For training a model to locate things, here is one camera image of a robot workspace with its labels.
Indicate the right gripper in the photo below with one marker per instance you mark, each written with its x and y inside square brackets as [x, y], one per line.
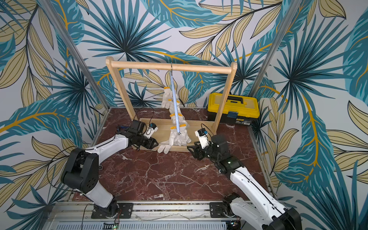
[200, 150]

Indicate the yellow black toolbox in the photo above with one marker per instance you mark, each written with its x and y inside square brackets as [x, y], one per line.
[237, 110]

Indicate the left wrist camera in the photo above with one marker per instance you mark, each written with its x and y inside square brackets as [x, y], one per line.
[151, 130]

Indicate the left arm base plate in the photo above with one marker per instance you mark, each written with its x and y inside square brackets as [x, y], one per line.
[113, 211]

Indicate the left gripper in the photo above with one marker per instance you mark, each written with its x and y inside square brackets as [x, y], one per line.
[150, 145]

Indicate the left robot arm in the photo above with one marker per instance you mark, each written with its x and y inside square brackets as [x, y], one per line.
[81, 171]

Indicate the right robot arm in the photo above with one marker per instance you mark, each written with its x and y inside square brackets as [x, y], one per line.
[264, 212]

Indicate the white glove bottom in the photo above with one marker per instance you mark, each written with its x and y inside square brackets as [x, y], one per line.
[180, 138]

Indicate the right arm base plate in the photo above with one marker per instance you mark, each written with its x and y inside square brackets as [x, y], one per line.
[220, 210]

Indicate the white glove back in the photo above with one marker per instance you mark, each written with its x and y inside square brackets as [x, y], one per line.
[165, 146]

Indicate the white glove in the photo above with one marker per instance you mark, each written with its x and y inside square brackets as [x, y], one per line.
[180, 138]
[165, 146]
[167, 98]
[174, 107]

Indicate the light blue clip hanger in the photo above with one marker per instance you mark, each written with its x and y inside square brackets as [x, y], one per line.
[174, 99]

